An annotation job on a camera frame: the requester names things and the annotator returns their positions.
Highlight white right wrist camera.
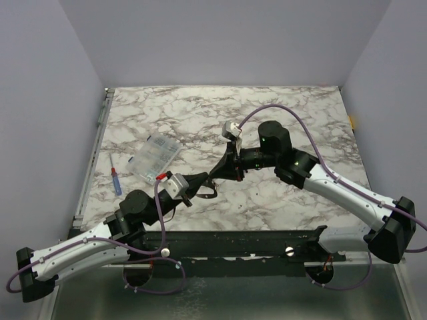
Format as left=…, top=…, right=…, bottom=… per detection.
left=222, top=121, right=242, bottom=141

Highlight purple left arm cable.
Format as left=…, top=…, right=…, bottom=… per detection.
left=6, top=173, right=187, bottom=295

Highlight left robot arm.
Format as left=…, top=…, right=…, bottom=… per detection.
left=12, top=172, right=208, bottom=303

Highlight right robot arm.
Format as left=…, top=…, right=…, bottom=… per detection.
left=209, top=121, right=416, bottom=264

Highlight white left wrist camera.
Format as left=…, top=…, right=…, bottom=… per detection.
left=161, top=173, right=189, bottom=200

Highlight clear plastic screw box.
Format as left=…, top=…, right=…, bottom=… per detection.
left=126, top=131, right=183, bottom=185

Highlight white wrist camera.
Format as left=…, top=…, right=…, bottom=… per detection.
left=222, top=121, right=242, bottom=141
left=161, top=173, right=189, bottom=200

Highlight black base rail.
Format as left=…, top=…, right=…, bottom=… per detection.
left=68, top=228, right=354, bottom=279

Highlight blue red screwdriver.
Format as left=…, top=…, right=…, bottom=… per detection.
left=109, top=153, right=122, bottom=196

